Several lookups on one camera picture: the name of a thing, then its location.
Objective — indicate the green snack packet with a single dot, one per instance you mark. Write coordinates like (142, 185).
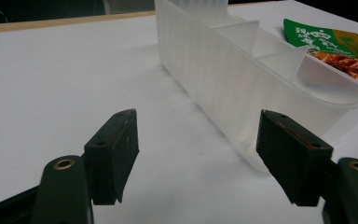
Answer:
(335, 49)

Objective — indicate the translucent plastic divided organizer box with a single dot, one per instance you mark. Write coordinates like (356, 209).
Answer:
(230, 77)

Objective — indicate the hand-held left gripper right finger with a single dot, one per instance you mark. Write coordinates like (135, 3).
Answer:
(292, 155)

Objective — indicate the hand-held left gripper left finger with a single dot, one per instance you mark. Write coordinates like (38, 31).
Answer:
(108, 161)

